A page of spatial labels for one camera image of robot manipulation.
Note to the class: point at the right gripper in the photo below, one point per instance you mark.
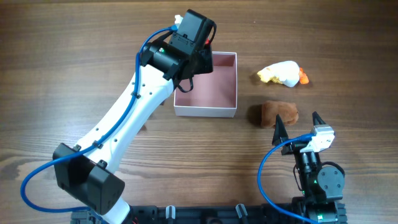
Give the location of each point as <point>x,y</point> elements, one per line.
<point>296,148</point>

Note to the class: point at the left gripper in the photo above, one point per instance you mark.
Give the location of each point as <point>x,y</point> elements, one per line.
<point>204,65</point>

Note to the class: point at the brown plush toy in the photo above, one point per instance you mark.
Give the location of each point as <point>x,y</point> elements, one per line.
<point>288,112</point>

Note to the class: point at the white yellow plush duck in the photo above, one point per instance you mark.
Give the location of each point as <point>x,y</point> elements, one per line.
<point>287,73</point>

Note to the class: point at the white pink-lined cardboard box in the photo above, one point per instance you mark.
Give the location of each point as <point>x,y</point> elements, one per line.
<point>214,94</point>

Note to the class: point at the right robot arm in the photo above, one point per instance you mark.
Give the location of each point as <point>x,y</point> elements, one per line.
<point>322,183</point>

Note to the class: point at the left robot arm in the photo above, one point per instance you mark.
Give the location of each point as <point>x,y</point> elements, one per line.
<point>169,56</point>

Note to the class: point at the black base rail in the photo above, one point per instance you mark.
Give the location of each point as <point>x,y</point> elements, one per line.
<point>238,214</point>

